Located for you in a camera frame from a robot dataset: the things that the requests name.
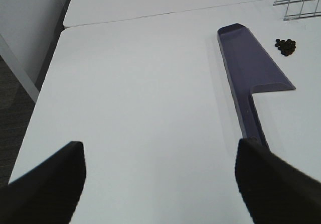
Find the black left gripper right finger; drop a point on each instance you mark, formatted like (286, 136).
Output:
(272, 190)

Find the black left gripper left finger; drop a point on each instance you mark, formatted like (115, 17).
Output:
(50, 192)

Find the purple plastic dustpan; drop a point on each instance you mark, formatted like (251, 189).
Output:
(249, 69)

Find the pile of coffee beans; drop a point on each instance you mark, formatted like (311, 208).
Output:
(286, 47)

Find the metal wire dish rack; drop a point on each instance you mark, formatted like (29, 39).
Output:
(299, 9)

